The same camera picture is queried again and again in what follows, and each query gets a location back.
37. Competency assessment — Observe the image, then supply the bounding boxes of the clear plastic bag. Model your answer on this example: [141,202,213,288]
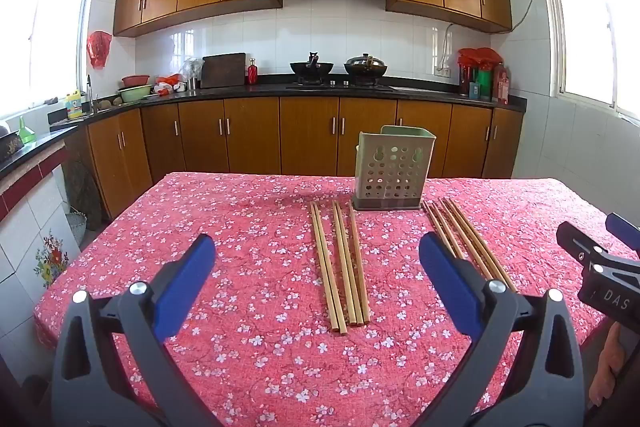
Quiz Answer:
[181,57,206,80]

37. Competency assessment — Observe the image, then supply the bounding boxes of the tall red bottle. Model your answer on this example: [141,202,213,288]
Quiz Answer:
[492,63,511,104]

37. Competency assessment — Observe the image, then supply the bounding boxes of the black wok with lid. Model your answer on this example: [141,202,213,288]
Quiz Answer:
[343,53,388,80]

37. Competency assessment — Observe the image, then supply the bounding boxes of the black gas stove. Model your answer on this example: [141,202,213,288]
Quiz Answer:
[286,77,399,90]

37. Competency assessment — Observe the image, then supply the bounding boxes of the dark woven sack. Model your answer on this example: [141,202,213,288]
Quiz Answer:
[64,161,103,228]

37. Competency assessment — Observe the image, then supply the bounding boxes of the grey wall cable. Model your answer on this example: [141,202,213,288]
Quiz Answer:
[440,0,546,70]

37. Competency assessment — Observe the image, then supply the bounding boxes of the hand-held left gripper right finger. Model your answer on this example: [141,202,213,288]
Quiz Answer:
[419,232,586,427]

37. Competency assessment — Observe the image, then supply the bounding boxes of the green basin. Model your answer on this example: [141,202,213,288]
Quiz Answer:
[117,84,153,102]

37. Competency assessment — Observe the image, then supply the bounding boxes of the green perforated utensil holder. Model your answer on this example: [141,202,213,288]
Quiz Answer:
[351,125,437,212]

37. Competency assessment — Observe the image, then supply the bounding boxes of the bowls with red bag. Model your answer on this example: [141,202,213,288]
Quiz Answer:
[152,74,188,96]

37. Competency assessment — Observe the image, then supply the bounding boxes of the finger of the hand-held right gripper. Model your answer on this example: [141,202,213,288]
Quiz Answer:
[556,221,609,267]
[605,213,640,254]

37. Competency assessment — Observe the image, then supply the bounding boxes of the red floral tablecloth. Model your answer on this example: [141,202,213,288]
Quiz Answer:
[32,171,640,427]

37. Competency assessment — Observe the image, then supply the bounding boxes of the window beside wall socket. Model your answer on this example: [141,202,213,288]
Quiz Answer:
[536,0,640,128]

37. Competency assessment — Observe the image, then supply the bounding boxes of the black kitchen countertop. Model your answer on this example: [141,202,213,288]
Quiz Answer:
[0,79,528,180]

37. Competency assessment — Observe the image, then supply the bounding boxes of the window beside sink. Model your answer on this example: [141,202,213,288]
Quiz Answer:
[0,0,98,122]

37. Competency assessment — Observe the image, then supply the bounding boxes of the white basket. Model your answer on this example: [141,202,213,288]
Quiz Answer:
[65,207,89,250]

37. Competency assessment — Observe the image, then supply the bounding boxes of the red plastic bag on wall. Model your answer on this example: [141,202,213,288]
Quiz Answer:
[87,31,113,68]

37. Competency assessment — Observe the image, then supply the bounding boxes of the person's right hand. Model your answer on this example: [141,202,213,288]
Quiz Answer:
[589,322,624,408]

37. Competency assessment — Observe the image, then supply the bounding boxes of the wooden base cabinet unit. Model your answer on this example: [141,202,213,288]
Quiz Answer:
[50,96,525,220]

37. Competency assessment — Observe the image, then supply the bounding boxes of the dark wooden cutting board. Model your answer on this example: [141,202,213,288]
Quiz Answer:
[201,53,247,88]

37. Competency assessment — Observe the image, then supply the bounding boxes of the green canister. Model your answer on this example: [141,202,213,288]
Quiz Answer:
[475,69,493,100]

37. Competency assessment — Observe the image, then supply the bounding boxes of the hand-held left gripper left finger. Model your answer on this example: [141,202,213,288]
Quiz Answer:
[50,233,226,427]

